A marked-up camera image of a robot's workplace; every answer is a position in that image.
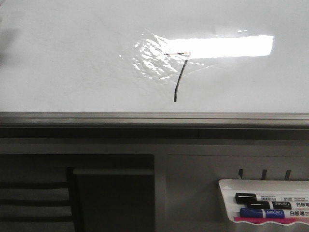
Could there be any white whiteboard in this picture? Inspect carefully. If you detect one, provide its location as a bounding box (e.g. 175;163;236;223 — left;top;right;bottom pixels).
0;0;309;113

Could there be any black hook left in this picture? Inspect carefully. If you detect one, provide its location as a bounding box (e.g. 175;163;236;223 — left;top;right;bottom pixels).
238;169;244;180

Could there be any black hook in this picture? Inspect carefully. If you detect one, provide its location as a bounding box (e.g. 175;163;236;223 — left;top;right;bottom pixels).
261;169;267;180
284;170;291;181
238;169;244;180

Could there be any black capped marker upper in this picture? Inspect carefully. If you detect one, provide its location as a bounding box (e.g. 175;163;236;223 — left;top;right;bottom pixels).
235;193;309;204

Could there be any black capped marker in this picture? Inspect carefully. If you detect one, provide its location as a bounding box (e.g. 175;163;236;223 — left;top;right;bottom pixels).
235;193;309;204
247;201;309;210

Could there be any black hook middle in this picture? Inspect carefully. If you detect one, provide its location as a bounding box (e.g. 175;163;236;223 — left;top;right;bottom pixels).
261;169;267;180

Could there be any black slatted chair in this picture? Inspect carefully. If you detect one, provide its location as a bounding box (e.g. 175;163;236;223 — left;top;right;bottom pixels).
0;167;85;232

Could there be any blue capped marker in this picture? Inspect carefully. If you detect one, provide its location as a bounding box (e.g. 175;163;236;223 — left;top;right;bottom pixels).
239;208;309;219

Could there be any white marker tray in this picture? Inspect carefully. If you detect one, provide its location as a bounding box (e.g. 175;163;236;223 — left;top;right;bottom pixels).
218;179;309;232

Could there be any black capped marker middle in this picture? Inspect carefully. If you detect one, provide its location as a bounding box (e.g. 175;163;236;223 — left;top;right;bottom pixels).
247;201;309;210

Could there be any black hook right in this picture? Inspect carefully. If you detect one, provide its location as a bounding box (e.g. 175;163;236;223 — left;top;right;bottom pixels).
284;170;291;181

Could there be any grey aluminium whiteboard frame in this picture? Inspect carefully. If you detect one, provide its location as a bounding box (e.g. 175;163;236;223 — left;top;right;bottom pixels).
0;112;309;140

